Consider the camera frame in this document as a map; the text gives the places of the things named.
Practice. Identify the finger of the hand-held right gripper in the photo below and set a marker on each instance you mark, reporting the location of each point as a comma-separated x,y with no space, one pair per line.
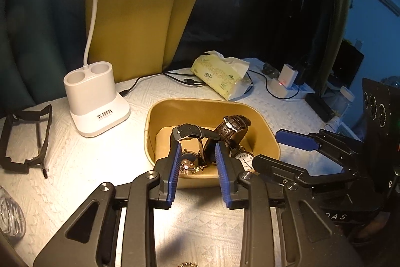
295,139
272,166

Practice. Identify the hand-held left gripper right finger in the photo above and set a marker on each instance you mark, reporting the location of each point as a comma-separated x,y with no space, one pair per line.
223,175

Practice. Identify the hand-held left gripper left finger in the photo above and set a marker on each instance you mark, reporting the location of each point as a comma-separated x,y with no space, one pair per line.
173,173

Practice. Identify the yellow tray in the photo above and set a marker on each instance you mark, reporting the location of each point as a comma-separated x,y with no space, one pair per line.
162,117

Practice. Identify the small round pendant watch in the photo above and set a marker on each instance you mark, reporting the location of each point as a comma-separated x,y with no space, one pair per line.
188,157

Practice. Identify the white face pocket watch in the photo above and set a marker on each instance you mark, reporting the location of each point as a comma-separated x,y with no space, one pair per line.
245,160

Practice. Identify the black box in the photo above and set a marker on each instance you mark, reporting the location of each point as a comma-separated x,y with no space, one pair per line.
320,107

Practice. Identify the clear plastic jar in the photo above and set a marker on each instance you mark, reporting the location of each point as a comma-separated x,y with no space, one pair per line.
344,99

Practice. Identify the white charging dock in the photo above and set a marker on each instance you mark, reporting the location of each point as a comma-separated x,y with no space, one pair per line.
286,82

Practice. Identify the black power adapter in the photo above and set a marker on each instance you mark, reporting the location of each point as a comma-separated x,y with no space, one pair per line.
301,74

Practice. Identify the dark monitor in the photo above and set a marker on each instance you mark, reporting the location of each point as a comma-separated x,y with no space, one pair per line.
347,66

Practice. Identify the yellow tissue pack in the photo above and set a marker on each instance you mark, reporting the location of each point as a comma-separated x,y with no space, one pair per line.
215,73

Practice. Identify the white desk lamp base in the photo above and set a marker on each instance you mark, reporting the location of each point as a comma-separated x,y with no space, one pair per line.
93,98

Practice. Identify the small black plug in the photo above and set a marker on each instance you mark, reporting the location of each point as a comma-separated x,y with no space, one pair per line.
45,171

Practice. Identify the clear plastic bottle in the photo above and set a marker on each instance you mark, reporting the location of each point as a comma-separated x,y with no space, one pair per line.
11,213

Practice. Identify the yellow cushion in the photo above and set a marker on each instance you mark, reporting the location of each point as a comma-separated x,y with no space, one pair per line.
140,4

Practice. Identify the teal cushion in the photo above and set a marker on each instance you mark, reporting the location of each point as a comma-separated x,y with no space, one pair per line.
40,20

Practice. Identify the black plastic frame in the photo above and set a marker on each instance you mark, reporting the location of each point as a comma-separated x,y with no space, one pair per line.
9,142

